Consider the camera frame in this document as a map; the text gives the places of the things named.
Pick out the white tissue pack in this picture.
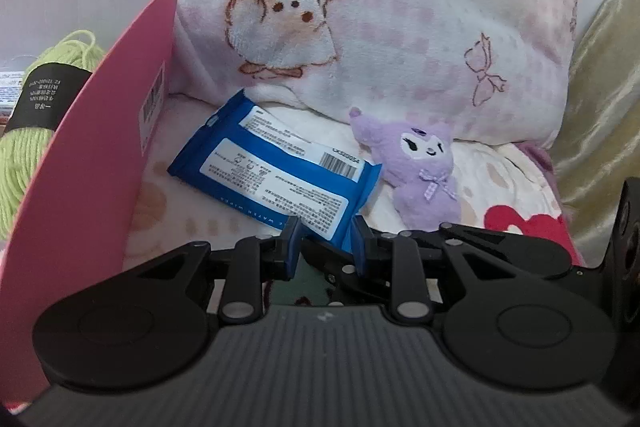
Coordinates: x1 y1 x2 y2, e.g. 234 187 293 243
0 69 26 122

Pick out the blue wet wipes pack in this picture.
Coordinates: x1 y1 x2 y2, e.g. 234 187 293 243
167 89 383 243

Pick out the green yarn skein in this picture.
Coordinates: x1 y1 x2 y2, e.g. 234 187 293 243
0 31 107 240

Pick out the pink cardboard box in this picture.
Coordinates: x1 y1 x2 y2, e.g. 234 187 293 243
0 0 181 408

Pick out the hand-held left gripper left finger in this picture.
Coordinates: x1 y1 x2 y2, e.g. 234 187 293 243
117 217 303 323

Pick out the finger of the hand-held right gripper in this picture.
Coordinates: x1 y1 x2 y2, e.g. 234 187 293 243
439 221 501 249
301 234 396 305

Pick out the pink checked cartoon pillow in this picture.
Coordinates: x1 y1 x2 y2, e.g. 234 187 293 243
77 0 578 148

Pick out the gold satin curtain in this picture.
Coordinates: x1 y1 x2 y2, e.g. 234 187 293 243
550 0 640 268

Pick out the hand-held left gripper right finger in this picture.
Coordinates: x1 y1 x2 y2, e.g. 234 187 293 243
350 216 527 323

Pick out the purple plush toy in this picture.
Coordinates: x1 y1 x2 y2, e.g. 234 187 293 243
348 107 463 232

